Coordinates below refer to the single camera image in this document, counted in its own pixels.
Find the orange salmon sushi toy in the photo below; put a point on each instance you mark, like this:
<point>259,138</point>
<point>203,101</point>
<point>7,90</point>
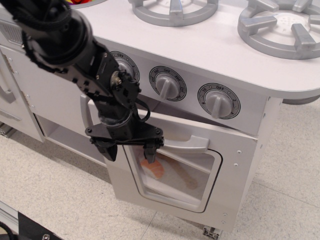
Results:
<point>154,170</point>

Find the right grey knob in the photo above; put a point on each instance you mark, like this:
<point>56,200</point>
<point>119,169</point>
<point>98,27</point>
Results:
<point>219,101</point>

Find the wooden spatula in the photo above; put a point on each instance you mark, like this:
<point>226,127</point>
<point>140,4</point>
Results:
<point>190,182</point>

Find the left grey knob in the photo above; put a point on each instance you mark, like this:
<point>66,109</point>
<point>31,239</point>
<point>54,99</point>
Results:
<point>126,64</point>

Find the middle grey knob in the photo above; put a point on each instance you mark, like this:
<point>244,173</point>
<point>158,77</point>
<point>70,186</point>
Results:
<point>167,83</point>

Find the white oven door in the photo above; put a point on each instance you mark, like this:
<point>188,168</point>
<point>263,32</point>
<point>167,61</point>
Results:
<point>198,175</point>

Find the far left grey handle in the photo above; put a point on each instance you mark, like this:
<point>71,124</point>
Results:
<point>6,78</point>

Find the grey oven door handle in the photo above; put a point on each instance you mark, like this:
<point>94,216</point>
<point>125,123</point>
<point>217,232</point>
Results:
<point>195,145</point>

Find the left grey stove burner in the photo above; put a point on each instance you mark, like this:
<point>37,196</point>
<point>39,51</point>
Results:
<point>176,17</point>

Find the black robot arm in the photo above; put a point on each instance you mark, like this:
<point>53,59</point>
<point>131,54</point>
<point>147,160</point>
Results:
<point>60,41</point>

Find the right grey stove burner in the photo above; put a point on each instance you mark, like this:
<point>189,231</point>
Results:
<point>287,29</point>

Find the grey cabinet door handle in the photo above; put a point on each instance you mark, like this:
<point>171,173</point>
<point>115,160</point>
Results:
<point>85,111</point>

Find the grey stove burner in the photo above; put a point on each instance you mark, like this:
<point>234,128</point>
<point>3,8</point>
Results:
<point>176,17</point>
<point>287,29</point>

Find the white cabinet door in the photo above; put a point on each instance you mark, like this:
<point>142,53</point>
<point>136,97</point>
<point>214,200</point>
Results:
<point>54,100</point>

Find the white toy kitchen body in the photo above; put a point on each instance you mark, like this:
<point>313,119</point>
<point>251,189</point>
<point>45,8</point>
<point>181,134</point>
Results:
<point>66,186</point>

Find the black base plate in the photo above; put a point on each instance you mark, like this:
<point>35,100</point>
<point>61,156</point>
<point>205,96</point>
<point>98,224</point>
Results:
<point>21,227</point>

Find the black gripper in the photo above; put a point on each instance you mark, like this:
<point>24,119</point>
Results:
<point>129,131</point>

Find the grey knob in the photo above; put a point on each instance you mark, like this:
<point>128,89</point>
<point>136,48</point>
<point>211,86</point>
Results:
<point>219,101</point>
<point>126,64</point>
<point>167,83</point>

